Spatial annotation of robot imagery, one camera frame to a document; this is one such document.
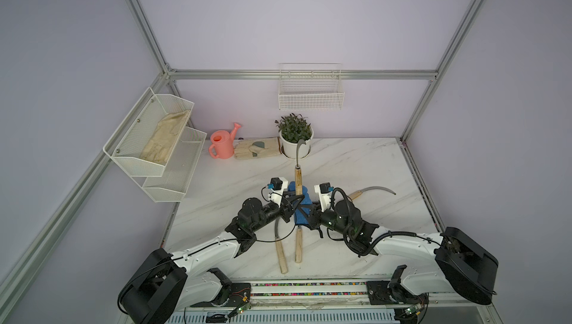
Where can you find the sickle with wooden handle middle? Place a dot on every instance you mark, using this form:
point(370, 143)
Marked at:
point(299, 245)

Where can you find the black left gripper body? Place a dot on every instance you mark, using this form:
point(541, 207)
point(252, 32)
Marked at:
point(270, 212)

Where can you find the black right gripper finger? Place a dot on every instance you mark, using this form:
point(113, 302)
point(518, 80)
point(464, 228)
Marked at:
point(320, 232)
point(312, 215)

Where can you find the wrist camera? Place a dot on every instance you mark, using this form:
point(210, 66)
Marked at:
point(277, 187)
point(324, 192)

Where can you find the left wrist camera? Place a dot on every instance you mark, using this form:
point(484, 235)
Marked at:
point(277, 187)

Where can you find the white wire wall basket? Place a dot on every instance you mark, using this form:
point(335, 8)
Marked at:
point(310, 86)

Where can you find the blue fluffy rag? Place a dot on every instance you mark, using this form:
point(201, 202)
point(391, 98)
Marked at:
point(299, 219)

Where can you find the sickle with wooden handle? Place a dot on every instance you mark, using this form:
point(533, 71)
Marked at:
point(279, 249)
point(359, 193)
point(298, 170)
point(299, 245)

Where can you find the white mesh upper shelf basket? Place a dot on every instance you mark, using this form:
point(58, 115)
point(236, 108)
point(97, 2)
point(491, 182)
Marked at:
point(135, 146)

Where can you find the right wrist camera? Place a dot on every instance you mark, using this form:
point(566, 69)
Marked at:
point(324, 192)

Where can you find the green potted plant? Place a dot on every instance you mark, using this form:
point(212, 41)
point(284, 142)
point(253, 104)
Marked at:
point(294, 127)

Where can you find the white mesh shelf basket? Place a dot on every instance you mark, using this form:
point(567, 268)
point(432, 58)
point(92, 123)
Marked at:
point(135, 146)
point(173, 185)

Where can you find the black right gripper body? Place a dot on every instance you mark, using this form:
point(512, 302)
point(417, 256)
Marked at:
point(329, 218)

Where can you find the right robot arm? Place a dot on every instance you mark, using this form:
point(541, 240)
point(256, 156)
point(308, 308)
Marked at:
point(450, 261)

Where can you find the beige work glove on table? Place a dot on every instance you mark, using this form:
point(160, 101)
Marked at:
point(249, 149)

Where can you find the aluminium frame profile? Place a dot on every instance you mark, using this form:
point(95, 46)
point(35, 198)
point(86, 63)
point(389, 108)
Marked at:
point(71, 68)

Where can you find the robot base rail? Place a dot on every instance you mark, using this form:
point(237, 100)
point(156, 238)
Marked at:
point(329, 301)

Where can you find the white mesh lower shelf basket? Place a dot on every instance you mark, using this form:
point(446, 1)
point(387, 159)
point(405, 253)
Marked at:
point(173, 185)

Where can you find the white plant pot with saucer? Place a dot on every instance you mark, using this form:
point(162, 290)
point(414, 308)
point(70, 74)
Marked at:
point(292, 151)

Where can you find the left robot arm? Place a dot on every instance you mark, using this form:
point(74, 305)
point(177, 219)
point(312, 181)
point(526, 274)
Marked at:
point(167, 282)

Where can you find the pink watering can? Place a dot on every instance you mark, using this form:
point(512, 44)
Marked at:
point(222, 143)

